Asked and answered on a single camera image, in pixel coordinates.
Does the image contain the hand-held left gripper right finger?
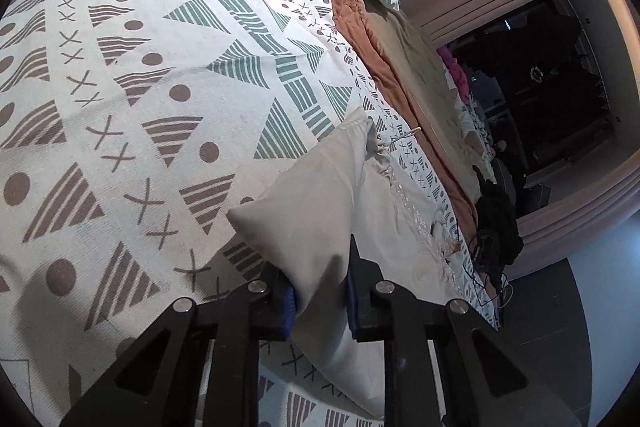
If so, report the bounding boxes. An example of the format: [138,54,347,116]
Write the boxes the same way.
[345,234,581,427]

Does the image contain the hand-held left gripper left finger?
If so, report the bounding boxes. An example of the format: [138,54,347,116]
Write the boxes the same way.
[60,264,298,427]

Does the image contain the beige pillowcase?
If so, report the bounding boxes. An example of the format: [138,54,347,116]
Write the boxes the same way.
[226,107,481,418]

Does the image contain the black clothing pile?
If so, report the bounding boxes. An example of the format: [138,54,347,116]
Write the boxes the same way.
[472,167,526,288]

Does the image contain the floral sheet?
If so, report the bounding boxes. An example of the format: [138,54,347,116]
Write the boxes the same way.
[457,99,501,158]

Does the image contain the tan blanket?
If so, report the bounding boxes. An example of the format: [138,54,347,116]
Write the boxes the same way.
[365,0,496,208]

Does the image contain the magenta clothing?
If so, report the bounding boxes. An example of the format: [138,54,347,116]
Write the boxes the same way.
[437,44,473,105]

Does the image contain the rust brown quilt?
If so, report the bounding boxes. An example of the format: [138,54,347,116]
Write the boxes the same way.
[300,0,481,238]

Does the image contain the geometric printed blanket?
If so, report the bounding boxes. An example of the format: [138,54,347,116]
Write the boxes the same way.
[0,0,501,427]

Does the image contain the thin black cable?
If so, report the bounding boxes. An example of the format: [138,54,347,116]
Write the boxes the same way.
[460,227,516,310]

